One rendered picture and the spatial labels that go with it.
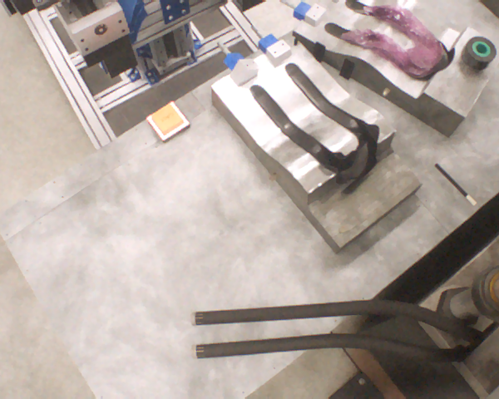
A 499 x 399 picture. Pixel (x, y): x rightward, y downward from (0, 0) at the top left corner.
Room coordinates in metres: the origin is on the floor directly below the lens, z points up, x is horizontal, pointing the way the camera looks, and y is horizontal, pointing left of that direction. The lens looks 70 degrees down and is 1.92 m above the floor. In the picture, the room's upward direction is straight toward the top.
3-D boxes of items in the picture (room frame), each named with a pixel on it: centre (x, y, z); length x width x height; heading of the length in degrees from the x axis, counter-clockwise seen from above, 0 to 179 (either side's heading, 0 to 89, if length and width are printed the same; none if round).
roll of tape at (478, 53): (0.76, -0.58, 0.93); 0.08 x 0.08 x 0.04
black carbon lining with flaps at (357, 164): (0.57, -0.16, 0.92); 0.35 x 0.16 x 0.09; 37
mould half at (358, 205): (0.55, -0.16, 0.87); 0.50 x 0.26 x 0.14; 37
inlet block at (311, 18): (0.94, -0.14, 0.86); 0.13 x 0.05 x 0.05; 54
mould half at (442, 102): (0.83, -0.39, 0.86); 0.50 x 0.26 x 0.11; 54
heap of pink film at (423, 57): (0.83, -0.39, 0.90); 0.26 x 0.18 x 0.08; 54
